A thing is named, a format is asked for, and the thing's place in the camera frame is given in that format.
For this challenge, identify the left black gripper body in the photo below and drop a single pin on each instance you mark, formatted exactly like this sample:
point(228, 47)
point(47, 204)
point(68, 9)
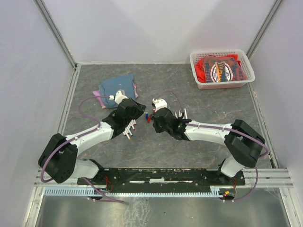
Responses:
point(138, 111)

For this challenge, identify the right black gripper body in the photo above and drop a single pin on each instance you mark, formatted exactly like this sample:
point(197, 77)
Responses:
point(159, 129)

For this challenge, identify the blue cloth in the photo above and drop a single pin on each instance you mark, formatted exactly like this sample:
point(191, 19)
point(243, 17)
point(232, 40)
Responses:
point(127, 79)

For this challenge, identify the pink cloth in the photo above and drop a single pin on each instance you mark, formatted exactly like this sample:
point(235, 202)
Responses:
point(99, 97)

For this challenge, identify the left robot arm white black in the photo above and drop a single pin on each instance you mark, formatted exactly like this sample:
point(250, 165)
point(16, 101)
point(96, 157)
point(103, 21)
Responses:
point(59, 160)

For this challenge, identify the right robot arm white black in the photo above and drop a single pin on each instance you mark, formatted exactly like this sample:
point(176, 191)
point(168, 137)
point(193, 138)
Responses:
point(245, 145)

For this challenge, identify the yellow cap marker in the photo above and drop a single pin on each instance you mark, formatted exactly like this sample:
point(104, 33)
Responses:
point(127, 134)

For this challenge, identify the white plastic basket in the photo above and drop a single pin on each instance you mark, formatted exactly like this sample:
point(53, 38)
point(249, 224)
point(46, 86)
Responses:
point(242, 57)

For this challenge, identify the red printed cloth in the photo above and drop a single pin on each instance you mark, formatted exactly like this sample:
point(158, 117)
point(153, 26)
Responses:
point(215, 69)

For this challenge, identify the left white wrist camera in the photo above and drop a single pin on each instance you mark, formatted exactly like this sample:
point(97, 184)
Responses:
point(118, 97)

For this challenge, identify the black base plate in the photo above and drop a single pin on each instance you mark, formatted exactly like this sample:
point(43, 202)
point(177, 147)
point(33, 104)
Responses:
point(132, 177)

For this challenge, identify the aluminium rail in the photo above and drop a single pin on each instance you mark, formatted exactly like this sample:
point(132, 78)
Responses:
point(267, 178)

